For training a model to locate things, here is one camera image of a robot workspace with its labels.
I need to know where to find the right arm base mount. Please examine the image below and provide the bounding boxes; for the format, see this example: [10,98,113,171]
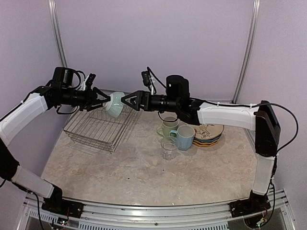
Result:
[229,199,271,218]

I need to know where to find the green ceramic mug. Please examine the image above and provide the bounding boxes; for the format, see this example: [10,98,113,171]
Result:
[156,116,179,137]

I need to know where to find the aluminium frame post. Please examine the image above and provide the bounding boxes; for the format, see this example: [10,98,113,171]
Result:
[232,0,261,104]
[47,0,79,105]

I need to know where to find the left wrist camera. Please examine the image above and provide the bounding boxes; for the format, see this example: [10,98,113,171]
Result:
[79,73,96,91]

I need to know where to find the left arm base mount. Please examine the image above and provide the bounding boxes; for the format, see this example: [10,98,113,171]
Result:
[42,199,84,219]

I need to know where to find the right aluminium frame post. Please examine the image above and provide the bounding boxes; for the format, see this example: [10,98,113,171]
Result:
[232,0,261,104]

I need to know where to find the white patterned bowl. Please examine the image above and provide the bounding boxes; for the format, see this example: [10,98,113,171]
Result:
[104,92,125,118]

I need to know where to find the clear drinking glass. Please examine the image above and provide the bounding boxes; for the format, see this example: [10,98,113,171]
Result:
[160,137,179,161]

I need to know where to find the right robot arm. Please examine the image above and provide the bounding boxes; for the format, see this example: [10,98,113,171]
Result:
[121,75,281,216]

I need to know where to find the blue dotted plate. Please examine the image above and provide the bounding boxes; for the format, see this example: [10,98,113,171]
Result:
[193,135,221,143]

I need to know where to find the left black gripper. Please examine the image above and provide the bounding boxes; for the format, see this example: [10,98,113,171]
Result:
[59,84,110,111]

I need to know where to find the metal wire dish rack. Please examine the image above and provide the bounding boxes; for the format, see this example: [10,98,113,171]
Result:
[63,105,140,152]

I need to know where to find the yellow dotted plate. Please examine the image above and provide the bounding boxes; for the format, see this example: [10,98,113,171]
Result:
[192,140,218,148]
[193,139,219,145]

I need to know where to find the left aluminium frame post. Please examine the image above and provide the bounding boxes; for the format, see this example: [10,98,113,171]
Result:
[47,0,79,105]

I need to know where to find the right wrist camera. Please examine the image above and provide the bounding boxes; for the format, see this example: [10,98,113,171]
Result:
[141,70,156,95]

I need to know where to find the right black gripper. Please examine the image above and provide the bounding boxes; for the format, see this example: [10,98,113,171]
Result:
[121,90,180,112]

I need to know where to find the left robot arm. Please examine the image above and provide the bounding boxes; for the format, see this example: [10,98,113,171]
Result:
[0,67,113,213]

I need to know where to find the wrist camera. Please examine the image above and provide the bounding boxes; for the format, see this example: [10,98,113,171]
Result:
[141,70,156,95]
[79,73,96,91]

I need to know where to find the aluminium front rail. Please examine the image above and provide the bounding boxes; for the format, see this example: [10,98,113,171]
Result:
[23,189,288,230]

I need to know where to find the cream speckled plate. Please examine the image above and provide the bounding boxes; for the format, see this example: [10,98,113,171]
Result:
[192,124,224,140]

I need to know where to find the light blue mug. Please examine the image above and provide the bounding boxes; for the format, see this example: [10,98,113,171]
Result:
[169,125,195,151]

